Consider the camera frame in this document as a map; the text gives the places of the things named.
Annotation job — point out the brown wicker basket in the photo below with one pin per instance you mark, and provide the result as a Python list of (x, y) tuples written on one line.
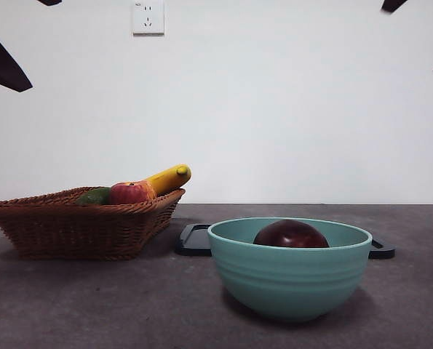
[(78, 232)]

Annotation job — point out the yellow banana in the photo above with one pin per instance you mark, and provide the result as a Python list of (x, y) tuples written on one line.
[(169, 180)]

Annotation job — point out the black rectangular tray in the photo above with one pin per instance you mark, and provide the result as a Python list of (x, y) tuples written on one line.
[(192, 250)]

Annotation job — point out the teal ribbed bowl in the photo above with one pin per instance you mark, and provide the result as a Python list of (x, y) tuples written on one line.
[(289, 283)]

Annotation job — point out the green avocado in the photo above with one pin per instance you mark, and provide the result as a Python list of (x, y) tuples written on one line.
[(94, 197)]

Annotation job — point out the red yellow apple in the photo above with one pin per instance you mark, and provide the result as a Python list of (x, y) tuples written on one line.
[(129, 193)]

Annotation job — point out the dark purple plum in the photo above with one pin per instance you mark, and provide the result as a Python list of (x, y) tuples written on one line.
[(292, 234)]

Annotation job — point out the white wall socket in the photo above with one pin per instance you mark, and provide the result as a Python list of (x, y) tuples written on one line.
[(148, 18)]

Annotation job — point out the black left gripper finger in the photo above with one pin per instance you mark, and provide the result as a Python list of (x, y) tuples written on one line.
[(1, 62), (50, 2)]

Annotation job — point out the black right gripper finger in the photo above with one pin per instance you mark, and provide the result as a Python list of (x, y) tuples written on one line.
[(391, 5)]

